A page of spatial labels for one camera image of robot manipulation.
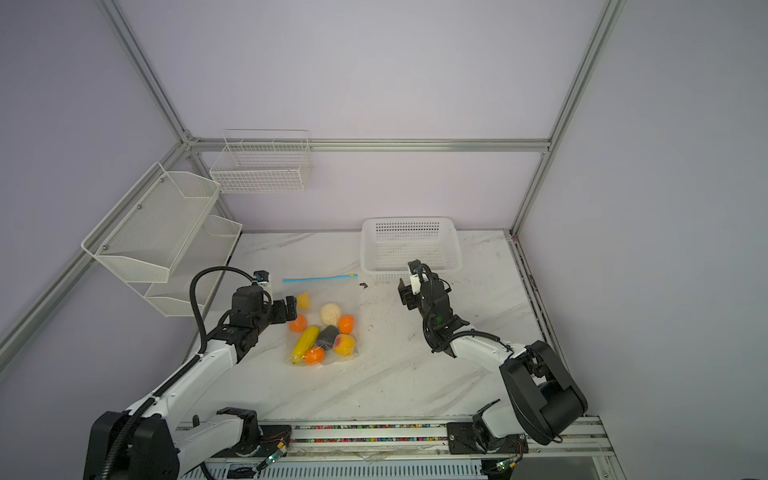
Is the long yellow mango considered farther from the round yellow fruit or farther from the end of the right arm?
the end of the right arm

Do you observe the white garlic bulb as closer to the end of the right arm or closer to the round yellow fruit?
the round yellow fruit

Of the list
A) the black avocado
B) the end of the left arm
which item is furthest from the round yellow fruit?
the end of the left arm

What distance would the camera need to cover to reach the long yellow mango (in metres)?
0.85

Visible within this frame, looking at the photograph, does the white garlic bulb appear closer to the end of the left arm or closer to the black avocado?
the black avocado

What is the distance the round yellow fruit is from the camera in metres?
0.86

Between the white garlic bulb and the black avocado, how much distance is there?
1 centimetres

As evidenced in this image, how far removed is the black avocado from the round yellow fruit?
1 cm

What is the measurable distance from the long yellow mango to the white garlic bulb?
0.04m

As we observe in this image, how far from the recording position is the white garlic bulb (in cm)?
92

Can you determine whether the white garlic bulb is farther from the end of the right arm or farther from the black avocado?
the end of the right arm

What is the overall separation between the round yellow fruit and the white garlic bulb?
0.17 feet

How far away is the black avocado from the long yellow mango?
0.6 inches

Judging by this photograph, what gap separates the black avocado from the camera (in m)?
0.85

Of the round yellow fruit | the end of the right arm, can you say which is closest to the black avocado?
the round yellow fruit
